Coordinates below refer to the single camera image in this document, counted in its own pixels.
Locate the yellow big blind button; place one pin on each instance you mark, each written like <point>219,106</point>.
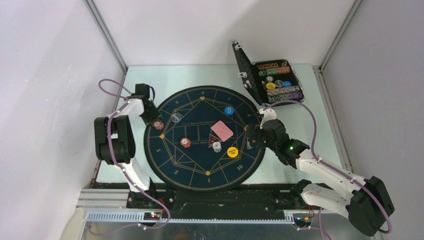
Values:
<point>232,152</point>

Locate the pink playing card deck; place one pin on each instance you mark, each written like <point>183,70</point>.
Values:
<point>222,131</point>

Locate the blue white chip stack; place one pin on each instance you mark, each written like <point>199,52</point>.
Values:
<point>217,147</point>

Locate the blue button in case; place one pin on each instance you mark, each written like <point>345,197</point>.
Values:
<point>287,84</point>

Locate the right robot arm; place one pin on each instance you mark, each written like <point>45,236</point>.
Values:
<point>365,202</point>

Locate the triangular all in marker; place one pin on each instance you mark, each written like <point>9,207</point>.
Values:
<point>212,139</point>

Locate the round dark poker mat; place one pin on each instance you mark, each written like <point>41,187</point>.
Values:
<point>198,168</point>

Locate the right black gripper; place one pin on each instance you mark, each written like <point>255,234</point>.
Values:
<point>251,130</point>

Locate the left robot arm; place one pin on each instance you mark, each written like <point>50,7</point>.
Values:
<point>114,138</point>

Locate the yellow button in case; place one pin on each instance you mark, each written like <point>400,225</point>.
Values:
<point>270,86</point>

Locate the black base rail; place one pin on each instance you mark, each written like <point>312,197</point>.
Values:
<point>245,202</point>

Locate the blue small blind button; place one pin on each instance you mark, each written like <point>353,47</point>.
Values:
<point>229,110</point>

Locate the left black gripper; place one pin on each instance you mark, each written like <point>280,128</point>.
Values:
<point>156,115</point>

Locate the clear dealer button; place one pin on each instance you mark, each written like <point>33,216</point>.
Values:
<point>176,117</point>

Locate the black poker chip case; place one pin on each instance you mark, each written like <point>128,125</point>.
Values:
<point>270,81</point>

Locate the red poker chip stack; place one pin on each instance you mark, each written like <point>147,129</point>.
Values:
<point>185,142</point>

